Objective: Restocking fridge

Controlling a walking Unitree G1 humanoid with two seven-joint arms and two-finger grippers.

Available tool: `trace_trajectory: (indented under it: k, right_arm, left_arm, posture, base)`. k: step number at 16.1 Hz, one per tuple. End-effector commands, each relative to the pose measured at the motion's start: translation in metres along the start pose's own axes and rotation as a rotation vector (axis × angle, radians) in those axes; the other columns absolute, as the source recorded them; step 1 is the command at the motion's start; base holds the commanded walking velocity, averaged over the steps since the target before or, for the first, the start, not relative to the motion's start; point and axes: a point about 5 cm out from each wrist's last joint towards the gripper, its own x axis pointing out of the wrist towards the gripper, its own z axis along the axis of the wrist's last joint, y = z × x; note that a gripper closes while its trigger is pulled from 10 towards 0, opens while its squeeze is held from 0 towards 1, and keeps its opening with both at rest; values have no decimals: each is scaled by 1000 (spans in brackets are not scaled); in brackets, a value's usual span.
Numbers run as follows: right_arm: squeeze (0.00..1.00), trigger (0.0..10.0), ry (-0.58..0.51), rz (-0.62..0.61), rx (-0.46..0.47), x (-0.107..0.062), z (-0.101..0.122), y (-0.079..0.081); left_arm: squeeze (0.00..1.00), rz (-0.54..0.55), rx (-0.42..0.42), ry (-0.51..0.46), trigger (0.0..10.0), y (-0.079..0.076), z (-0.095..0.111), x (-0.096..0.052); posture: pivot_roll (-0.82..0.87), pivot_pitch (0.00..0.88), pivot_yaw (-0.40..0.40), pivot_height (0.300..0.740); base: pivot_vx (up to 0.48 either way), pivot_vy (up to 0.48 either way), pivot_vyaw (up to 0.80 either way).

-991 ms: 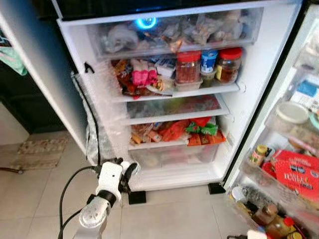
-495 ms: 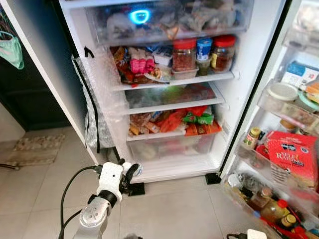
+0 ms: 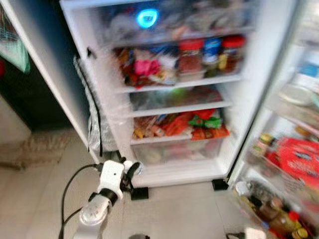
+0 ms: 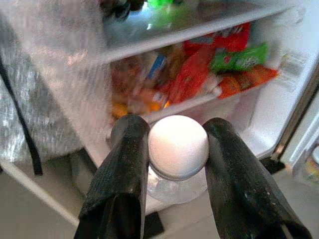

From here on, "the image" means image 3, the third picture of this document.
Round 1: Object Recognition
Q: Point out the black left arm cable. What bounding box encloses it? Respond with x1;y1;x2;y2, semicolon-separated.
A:
58;164;103;239

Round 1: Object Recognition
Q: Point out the clear hanging plastic bag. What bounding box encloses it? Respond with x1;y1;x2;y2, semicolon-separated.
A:
74;56;118;155

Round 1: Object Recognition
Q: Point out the blue glowing fridge control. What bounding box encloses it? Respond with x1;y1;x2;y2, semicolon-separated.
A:
137;8;160;29

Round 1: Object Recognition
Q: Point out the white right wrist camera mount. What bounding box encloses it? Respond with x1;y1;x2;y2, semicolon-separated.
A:
244;227;268;239

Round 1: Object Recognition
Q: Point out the pink food package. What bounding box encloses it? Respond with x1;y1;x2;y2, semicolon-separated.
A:
133;58;161;77

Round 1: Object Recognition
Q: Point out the red carton box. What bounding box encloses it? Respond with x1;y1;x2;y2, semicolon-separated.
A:
276;136;319;191

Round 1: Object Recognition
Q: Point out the dark fridge door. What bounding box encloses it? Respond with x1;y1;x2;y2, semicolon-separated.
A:
0;0;101;162

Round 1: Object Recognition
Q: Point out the green food bag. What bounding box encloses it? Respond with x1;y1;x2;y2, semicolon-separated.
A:
188;115;223;129

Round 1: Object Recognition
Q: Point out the brown floor mat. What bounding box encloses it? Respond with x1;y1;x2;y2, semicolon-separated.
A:
0;129;76;170

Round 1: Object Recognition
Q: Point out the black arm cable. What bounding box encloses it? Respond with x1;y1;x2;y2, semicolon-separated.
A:
225;231;248;239
58;164;103;239

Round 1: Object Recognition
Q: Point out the clear crisper drawer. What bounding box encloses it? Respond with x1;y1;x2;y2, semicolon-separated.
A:
132;139;223;165

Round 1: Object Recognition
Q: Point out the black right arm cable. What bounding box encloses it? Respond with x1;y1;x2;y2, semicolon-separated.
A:
225;231;248;239

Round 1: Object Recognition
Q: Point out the small silver white can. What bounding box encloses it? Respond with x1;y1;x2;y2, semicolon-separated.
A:
132;160;144;176

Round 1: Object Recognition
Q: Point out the red-lidded jar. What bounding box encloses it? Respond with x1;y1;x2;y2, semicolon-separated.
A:
219;34;246;73
177;39;205;76

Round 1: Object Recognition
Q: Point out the white fridge door with shelves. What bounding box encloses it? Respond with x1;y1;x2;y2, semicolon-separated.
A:
228;0;319;239

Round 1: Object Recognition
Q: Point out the yellow-capped bottle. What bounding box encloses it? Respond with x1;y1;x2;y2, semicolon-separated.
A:
291;228;309;239

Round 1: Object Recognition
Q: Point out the brown sauce bottle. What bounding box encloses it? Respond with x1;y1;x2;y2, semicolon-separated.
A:
259;199;291;235

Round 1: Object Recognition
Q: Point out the blue-lidded jar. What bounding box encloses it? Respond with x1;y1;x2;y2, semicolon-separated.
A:
203;37;223;71

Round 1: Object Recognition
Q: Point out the green hanging cloth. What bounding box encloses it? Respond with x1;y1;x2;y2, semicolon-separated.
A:
0;5;31;73

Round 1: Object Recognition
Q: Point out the white open fridge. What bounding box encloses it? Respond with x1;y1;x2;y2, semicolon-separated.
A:
59;0;301;188

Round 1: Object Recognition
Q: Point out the black fridge foot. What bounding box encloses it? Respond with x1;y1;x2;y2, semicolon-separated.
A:
130;187;150;201
211;178;229;192

